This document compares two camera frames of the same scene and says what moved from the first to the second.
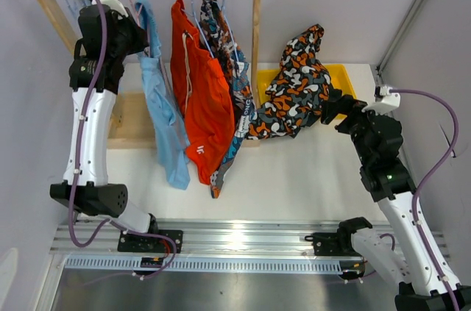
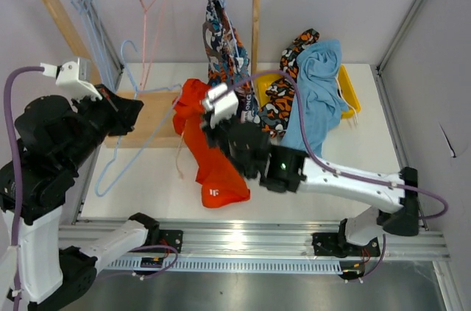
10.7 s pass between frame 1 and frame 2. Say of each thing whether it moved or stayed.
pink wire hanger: moved
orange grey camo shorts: stayed
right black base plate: stayed
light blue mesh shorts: moved
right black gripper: moved
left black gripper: moved
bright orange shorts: moved
